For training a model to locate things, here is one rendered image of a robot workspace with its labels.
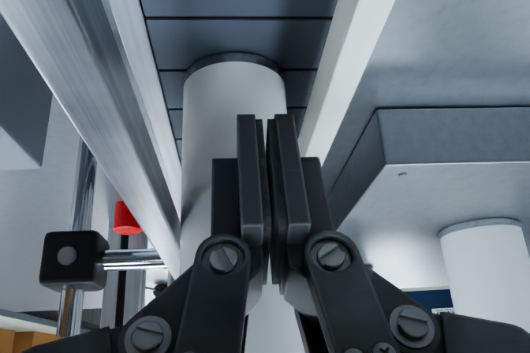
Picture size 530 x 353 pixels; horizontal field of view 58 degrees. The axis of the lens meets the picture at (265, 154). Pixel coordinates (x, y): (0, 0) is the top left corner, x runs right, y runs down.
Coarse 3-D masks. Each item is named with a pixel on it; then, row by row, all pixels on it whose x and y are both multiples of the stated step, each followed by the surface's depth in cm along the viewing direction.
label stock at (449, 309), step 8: (400, 288) 71; (408, 288) 71; (416, 288) 71; (424, 288) 71; (432, 288) 71; (440, 288) 71; (448, 288) 71; (416, 296) 71; (424, 296) 71; (432, 296) 71; (440, 296) 71; (448, 296) 71; (424, 304) 70; (432, 304) 70; (440, 304) 70; (448, 304) 70; (432, 312) 70; (440, 312) 70; (448, 312) 70
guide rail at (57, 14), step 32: (0, 0) 7; (32, 0) 7; (64, 0) 7; (96, 0) 9; (32, 32) 8; (64, 32) 8; (96, 32) 9; (64, 64) 9; (96, 64) 9; (64, 96) 10; (96, 96) 10; (128, 96) 11; (96, 128) 11; (128, 128) 11; (128, 160) 13; (128, 192) 15; (160, 192) 16; (160, 224) 18; (160, 256) 24
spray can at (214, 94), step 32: (224, 64) 22; (256, 64) 22; (192, 96) 22; (224, 96) 21; (256, 96) 21; (192, 128) 21; (224, 128) 21; (192, 160) 21; (192, 192) 20; (192, 224) 20; (192, 256) 19; (256, 320) 17; (288, 320) 18; (256, 352) 17; (288, 352) 18
